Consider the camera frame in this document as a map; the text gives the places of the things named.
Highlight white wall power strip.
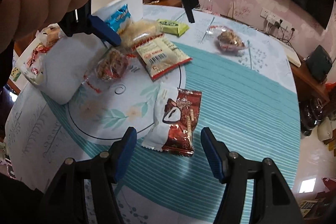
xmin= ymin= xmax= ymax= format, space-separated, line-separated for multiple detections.
xmin=260 ymin=7 xmax=293 ymax=32

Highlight wooden tv cabinet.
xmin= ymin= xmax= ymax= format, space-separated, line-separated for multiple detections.
xmin=143 ymin=0 xmax=332 ymax=106

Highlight pale crumbly cake packet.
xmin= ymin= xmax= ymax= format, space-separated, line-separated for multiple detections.
xmin=120 ymin=19 xmax=162 ymax=48

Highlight red white barcode snack packet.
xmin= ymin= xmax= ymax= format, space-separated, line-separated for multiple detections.
xmin=131 ymin=34 xmax=192 ymax=81

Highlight blue foil snack packet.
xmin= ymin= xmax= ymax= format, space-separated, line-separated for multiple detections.
xmin=105 ymin=4 xmax=132 ymax=34

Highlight brown white chocolate snack packet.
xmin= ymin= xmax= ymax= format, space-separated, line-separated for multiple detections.
xmin=141 ymin=83 xmax=202 ymax=157

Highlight patterned white teal tablecloth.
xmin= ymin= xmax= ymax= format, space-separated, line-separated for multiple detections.
xmin=6 ymin=12 xmax=299 ymax=223

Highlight white plastic storage bin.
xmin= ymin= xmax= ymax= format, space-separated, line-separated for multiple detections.
xmin=16 ymin=0 xmax=143 ymax=105

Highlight red white apple snack bag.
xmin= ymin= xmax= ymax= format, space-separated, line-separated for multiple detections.
xmin=22 ymin=43 xmax=51 ymax=85

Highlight clear bag orange cookies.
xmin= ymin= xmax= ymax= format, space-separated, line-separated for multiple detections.
xmin=37 ymin=24 xmax=64 ymax=48

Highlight clear wrapped nut cake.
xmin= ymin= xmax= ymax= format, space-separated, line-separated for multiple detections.
xmin=206 ymin=25 xmax=249 ymax=53

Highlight black electric kettle pot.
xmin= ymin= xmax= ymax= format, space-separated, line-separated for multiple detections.
xmin=299 ymin=97 xmax=322 ymax=136

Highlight green pineapple cake packet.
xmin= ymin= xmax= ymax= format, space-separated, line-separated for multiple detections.
xmin=157 ymin=19 xmax=189 ymax=37

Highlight white set-top box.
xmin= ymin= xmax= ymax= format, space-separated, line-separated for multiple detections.
xmin=280 ymin=42 xmax=301 ymax=68

